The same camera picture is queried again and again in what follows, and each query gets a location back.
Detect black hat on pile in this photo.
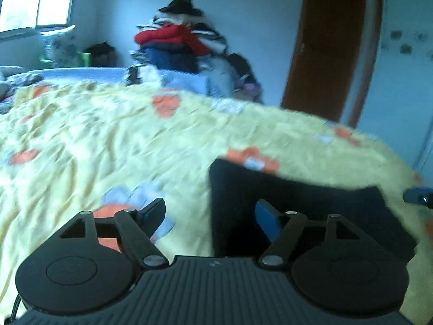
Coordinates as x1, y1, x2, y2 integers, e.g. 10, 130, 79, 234
159, 0, 203, 17

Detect white and black folded clothes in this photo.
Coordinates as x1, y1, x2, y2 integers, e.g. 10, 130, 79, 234
136, 12, 228, 55

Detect green plastic chair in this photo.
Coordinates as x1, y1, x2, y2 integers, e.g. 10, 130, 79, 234
40, 52, 92, 68

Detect floral pillow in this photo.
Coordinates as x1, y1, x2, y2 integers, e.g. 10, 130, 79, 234
41, 25, 80, 68

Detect yellow carrot print bedspread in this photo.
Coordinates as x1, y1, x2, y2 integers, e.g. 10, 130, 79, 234
1, 82, 432, 324

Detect black backpack by door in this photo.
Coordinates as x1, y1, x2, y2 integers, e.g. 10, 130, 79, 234
227, 53, 260, 87

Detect black bag by window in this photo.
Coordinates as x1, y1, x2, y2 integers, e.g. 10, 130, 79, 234
84, 42, 117, 67

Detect brown wooden door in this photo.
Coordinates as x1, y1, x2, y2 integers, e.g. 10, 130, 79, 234
281, 0, 383, 127

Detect grey patterned bedding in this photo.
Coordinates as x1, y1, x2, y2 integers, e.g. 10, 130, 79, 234
0, 66, 43, 115

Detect white sliding wardrobe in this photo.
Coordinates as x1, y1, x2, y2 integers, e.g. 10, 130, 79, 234
357, 0, 432, 184

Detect black pants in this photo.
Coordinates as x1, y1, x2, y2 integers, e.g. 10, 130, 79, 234
208, 158, 418, 265

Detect grey white bundle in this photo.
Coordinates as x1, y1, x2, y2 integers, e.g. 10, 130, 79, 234
198, 55, 239, 98

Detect light blue blanket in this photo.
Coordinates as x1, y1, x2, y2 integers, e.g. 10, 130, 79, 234
15, 67, 223, 98

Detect red puffer jacket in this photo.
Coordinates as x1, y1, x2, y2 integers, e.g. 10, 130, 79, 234
134, 24, 211, 56

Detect window with grey frame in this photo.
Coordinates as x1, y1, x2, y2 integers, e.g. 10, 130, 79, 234
1, 0, 73, 40

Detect navy blue folded clothes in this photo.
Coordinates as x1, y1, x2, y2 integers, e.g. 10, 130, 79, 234
139, 42, 199, 73

